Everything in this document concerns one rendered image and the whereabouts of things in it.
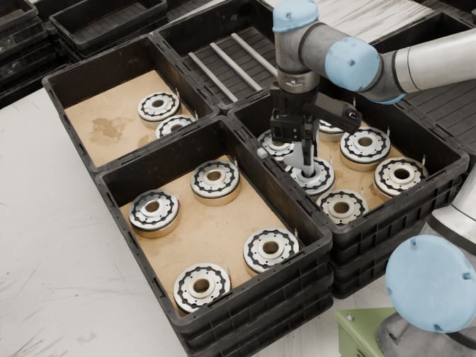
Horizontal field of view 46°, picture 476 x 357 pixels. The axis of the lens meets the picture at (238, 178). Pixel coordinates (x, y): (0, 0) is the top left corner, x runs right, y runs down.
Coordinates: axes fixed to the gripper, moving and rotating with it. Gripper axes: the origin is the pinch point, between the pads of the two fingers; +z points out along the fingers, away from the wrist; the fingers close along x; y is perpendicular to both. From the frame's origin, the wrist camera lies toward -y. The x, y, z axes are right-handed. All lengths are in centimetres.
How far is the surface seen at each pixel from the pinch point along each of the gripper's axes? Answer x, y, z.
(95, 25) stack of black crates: -103, 113, 29
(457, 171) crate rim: 4.5, -26.9, -6.5
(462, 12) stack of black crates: -157, -35, 47
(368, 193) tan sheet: 3.5, -11.7, 2.6
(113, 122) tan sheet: -10, 51, 2
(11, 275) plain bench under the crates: 28, 64, 17
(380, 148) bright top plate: -5.8, -12.8, -1.3
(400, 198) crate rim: 13.2, -17.8, -6.8
